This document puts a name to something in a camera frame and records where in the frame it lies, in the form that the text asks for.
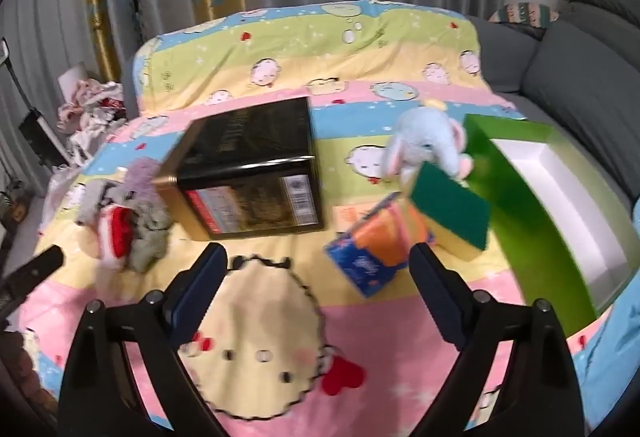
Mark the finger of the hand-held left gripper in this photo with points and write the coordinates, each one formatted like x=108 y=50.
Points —
x=35 y=269

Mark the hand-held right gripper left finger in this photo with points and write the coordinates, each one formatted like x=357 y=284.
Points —
x=200 y=297

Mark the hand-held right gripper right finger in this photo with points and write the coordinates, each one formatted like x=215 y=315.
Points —
x=440 y=302

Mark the cream fluffy towel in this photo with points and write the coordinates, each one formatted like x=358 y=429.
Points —
x=150 y=237

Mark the light grey cloth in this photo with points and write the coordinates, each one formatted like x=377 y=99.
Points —
x=95 y=202

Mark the red and white soft item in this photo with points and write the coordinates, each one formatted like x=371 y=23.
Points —
x=116 y=229

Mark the green and yellow sponge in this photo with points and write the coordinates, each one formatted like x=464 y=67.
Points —
x=450 y=202

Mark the green box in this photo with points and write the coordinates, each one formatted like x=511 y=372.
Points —
x=515 y=227

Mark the purple fluffy cloth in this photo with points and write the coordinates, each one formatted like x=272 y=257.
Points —
x=142 y=172

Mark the blue and orange tissue pack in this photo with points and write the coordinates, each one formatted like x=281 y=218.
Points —
x=360 y=262

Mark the cartoon printed blanket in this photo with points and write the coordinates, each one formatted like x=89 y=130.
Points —
x=350 y=317

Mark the dark brown fuzzy object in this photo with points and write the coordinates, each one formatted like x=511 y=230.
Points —
x=17 y=367

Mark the black stand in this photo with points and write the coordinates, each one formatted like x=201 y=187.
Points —
x=42 y=137

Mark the pile of white red clothes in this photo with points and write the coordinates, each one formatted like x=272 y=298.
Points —
x=95 y=117

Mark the black and gold box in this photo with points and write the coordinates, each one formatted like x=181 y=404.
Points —
x=240 y=137

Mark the blue elephant plush toy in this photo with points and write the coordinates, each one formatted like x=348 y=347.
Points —
x=425 y=137

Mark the white cardboard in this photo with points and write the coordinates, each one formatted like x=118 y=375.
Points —
x=72 y=79

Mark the grey sofa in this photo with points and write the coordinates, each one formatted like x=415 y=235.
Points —
x=575 y=77

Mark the patterned pillow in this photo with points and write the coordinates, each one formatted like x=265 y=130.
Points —
x=525 y=14

